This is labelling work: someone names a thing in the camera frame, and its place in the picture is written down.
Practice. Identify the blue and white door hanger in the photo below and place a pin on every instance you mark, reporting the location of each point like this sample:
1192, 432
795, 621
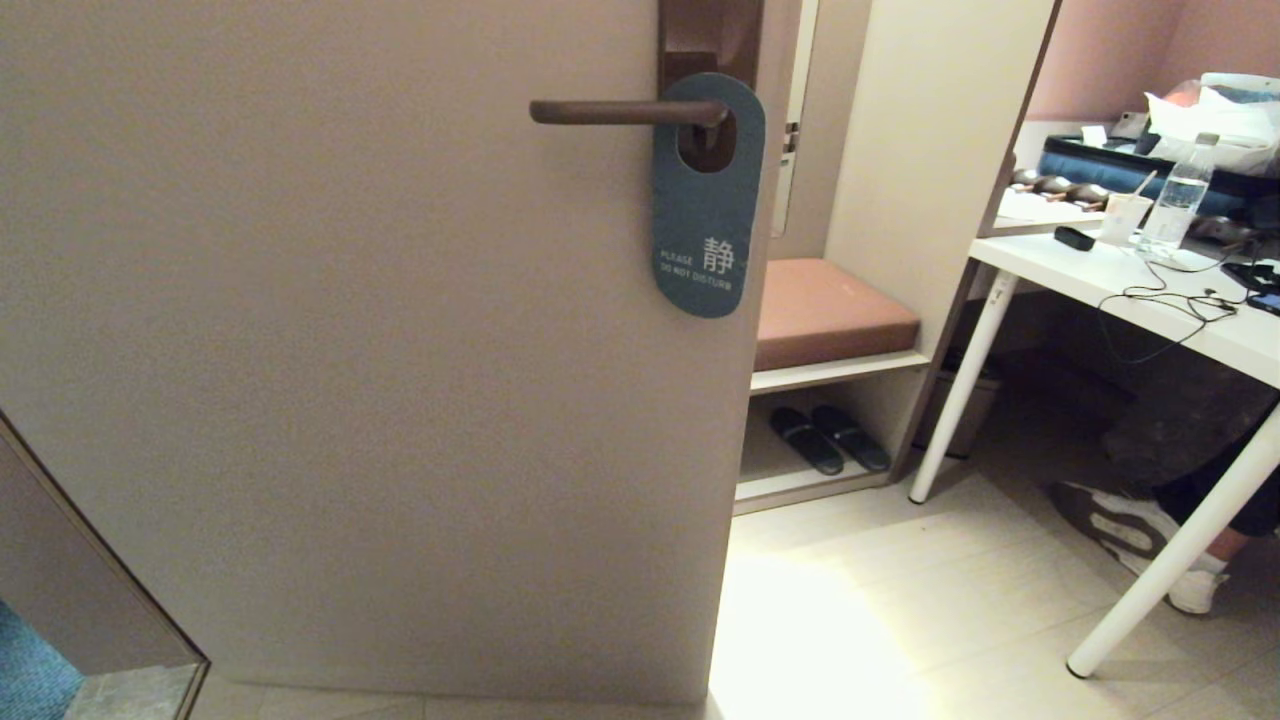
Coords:
705, 215

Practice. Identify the beige room door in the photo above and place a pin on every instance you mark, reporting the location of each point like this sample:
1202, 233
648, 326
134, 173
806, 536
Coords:
350, 350

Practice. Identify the black slipper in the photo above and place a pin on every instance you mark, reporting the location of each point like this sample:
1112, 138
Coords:
805, 440
855, 438

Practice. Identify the white round table leg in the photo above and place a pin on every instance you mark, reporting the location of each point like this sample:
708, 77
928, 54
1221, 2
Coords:
960, 390
1170, 560

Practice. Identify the white shelf bench unit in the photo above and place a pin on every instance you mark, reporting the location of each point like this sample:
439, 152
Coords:
930, 150

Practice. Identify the white paper sheet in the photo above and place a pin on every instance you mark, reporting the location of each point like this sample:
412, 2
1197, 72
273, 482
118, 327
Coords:
1045, 208

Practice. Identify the small black box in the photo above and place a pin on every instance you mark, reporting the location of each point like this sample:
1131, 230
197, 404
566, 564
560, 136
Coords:
1075, 238

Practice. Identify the dark blue tray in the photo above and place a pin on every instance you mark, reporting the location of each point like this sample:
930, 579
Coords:
1090, 165

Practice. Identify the white paper cup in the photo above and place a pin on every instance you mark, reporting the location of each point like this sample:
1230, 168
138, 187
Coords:
1122, 220

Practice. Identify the white sneaker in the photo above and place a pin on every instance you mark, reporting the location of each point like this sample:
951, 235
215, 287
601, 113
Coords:
1130, 525

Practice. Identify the clear plastic water bottle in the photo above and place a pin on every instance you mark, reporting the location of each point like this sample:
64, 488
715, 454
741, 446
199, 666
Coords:
1180, 200

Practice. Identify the person's leg black trousers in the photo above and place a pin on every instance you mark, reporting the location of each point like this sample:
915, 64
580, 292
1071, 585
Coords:
1230, 480

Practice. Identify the black smartphone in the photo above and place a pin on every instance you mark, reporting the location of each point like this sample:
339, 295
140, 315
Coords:
1258, 285

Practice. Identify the white plastic bag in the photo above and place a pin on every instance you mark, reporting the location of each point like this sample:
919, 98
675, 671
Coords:
1230, 120

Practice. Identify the blue carpet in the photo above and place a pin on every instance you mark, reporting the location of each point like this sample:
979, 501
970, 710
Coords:
30, 680

